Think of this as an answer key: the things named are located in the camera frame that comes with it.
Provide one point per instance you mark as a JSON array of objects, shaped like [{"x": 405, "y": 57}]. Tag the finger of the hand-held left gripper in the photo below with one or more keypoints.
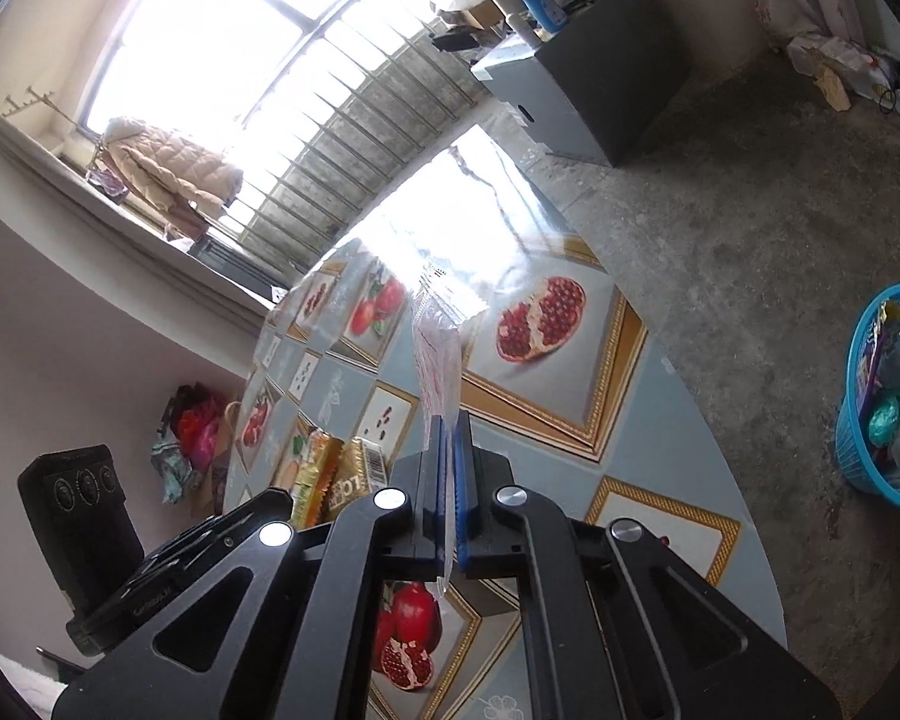
[{"x": 217, "y": 532}]

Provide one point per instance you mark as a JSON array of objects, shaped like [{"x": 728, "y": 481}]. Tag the green plastic bag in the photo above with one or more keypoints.
[{"x": 886, "y": 420}]

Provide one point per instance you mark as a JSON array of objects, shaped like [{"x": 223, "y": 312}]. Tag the teal patterned cloth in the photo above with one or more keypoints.
[{"x": 171, "y": 469}]

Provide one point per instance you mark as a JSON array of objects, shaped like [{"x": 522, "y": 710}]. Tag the grey cabinet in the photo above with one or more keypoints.
[{"x": 592, "y": 90}]

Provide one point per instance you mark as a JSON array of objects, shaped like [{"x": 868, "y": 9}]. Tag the small litter pile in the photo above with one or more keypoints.
[{"x": 832, "y": 67}]

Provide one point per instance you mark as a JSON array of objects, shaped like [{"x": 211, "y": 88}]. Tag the beige padded jacket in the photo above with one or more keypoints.
[{"x": 172, "y": 165}]

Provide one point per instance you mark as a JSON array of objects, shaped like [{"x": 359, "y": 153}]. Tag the open cardboard box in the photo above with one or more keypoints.
[{"x": 480, "y": 15}]

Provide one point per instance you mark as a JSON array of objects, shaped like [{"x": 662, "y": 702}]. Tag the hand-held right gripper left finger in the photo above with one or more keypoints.
[{"x": 322, "y": 600}]

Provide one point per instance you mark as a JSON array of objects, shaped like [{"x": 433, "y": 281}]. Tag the yellow snack packet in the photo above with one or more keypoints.
[{"x": 315, "y": 472}]

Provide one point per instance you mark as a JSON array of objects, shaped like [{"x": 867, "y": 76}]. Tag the clear red print wrapper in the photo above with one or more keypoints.
[{"x": 439, "y": 360}]

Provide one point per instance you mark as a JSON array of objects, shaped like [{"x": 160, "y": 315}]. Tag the blue plastic basket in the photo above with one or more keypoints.
[{"x": 855, "y": 427}]

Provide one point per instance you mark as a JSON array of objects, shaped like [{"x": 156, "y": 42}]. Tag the metal clothes rack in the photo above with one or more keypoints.
[{"x": 34, "y": 101}]

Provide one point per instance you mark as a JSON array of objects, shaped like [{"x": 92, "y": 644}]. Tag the cream green fuzzy blanket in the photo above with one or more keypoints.
[{"x": 22, "y": 690}]

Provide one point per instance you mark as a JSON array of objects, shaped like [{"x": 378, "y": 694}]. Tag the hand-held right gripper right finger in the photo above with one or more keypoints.
[{"x": 607, "y": 615}]

